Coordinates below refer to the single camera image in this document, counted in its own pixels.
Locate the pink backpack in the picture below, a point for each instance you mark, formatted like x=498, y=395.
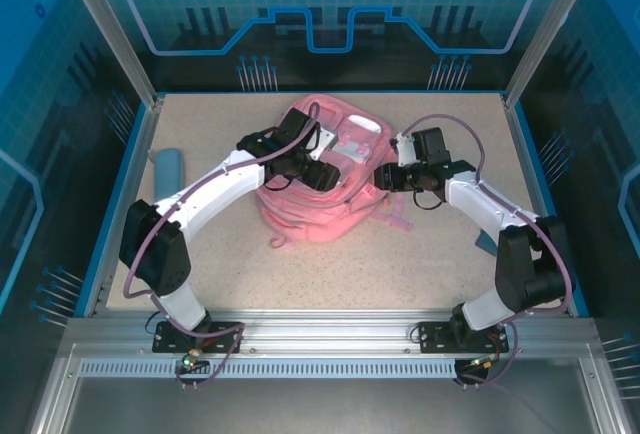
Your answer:
x=310, y=219

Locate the blue-grey wallet pouch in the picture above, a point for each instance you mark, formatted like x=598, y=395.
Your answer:
x=485, y=245

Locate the light blue pencil case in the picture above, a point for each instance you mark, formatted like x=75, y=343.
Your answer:
x=169, y=174

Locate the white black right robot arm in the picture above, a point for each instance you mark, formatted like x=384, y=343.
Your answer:
x=475, y=199

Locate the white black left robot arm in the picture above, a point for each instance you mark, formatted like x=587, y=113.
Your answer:
x=220, y=189

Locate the blue table edge strip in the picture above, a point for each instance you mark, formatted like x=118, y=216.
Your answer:
x=530, y=154
x=128, y=154

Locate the small LED adapter board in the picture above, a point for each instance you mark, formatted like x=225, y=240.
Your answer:
x=192, y=360
x=484, y=362

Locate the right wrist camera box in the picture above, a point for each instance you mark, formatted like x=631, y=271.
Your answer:
x=430, y=144

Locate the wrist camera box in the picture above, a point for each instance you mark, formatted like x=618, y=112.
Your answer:
x=430, y=144
x=292, y=126

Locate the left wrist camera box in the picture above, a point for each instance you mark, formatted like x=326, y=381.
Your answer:
x=292, y=126

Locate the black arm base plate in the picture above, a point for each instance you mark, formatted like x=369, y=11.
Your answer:
x=170, y=339
x=435, y=336

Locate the aluminium mounting rail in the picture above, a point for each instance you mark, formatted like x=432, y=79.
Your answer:
x=325, y=334

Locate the aluminium frame post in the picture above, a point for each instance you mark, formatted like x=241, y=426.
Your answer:
x=118, y=39
x=545, y=39

